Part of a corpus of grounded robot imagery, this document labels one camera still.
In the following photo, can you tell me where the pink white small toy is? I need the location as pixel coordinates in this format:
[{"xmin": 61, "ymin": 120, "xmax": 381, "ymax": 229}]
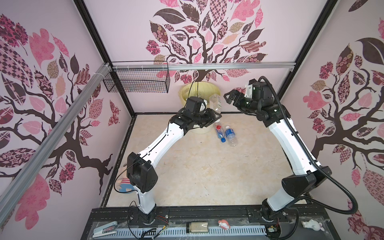
[{"xmin": 218, "ymin": 220, "xmax": 231, "ymax": 230}]

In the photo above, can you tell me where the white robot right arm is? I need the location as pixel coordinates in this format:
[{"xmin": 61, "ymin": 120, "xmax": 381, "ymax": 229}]
[{"xmin": 224, "ymin": 77, "xmax": 332, "ymax": 220}]

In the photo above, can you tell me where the small clear green label bottle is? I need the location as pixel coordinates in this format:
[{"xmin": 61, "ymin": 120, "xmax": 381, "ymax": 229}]
[{"xmin": 209, "ymin": 94, "xmax": 222, "ymax": 114}]

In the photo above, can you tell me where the striped plush doll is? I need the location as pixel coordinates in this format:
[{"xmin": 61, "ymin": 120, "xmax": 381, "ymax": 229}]
[{"xmin": 117, "ymin": 178, "xmax": 134, "ymax": 194}]

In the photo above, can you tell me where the beige rectangular box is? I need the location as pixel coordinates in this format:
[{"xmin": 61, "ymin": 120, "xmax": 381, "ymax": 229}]
[{"xmin": 186, "ymin": 222, "xmax": 209, "ymax": 234}]

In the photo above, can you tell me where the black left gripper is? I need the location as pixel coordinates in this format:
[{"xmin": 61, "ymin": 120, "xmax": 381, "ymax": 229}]
[{"xmin": 191, "ymin": 106, "xmax": 221, "ymax": 127}]

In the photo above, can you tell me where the black corrugated cable hose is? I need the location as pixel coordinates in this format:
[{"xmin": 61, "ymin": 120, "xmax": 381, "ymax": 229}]
[{"xmin": 257, "ymin": 75, "xmax": 359, "ymax": 215}]

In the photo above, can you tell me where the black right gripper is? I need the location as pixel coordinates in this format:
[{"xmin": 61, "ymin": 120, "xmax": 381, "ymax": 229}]
[{"xmin": 223, "ymin": 90, "xmax": 259, "ymax": 117}]

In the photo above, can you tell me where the black wire basket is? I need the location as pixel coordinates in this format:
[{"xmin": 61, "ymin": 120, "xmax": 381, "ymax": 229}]
[{"xmin": 103, "ymin": 60, "xmax": 171, "ymax": 94}]

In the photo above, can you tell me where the white plush toy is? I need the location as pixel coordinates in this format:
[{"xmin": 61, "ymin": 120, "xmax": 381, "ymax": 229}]
[{"xmin": 302, "ymin": 219, "xmax": 325, "ymax": 232}]

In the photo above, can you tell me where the white bin with yellow bag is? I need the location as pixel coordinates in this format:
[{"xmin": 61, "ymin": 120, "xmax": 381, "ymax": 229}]
[{"xmin": 180, "ymin": 81, "xmax": 222, "ymax": 135}]

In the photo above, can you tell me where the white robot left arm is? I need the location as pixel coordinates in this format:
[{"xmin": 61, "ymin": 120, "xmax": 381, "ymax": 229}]
[{"xmin": 127, "ymin": 97, "xmax": 222, "ymax": 215}]

